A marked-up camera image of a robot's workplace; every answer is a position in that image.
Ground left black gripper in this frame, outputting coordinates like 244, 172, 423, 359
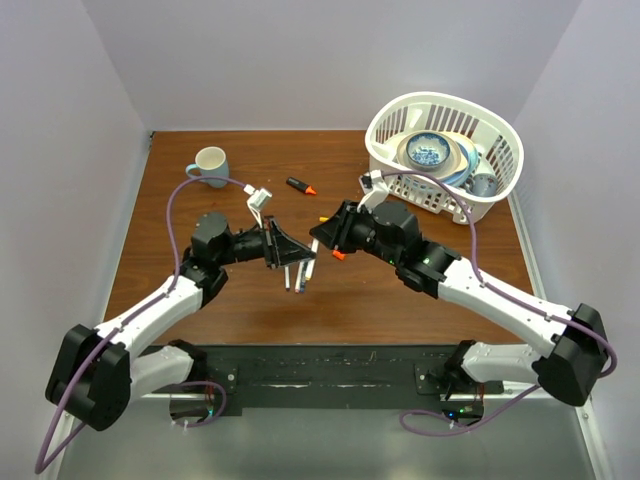
216, 215, 315, 269

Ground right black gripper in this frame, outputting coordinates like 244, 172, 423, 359
309, 200, 401, 267

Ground grey pen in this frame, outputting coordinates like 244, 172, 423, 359
284, 266, 291, 292

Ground white pink pen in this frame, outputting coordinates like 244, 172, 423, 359
294, 262, 305, 294

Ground white yellow pen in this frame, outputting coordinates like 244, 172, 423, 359
305, 238, 319, 281

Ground dark blue pen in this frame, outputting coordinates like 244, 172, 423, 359
299, 261, 311, 294

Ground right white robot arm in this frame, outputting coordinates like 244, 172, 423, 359
310, 201, 614, 406

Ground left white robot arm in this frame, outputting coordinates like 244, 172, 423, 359
45, 212, 316, 431

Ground orange highlighter cap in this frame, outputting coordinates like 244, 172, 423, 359
332, 250, 346, 261

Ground black orange highlighter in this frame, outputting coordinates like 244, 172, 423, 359
286, 177, 317, 195

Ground light blue mug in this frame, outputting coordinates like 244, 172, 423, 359
185, 146, 230, 188

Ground blue patterned bowl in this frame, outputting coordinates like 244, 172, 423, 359
405, 131, 451, 171

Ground white plastic dish basket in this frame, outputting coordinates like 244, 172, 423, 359
365, 92, 524, 224

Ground stacked plates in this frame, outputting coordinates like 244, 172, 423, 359
396, 130, 479, 187

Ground grey cup in basket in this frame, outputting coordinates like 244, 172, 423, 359
466, 173, 498, 198

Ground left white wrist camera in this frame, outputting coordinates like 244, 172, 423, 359
243, 184, 272, 228

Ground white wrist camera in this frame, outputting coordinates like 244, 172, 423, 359
357, 170, 389, 213
243, 184, 272, 228

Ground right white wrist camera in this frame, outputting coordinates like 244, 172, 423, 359
357, 170, 389, 213

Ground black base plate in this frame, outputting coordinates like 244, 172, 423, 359
149, 343, 506, 419

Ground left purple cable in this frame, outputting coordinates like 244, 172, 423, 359
33, 176, 249, 475

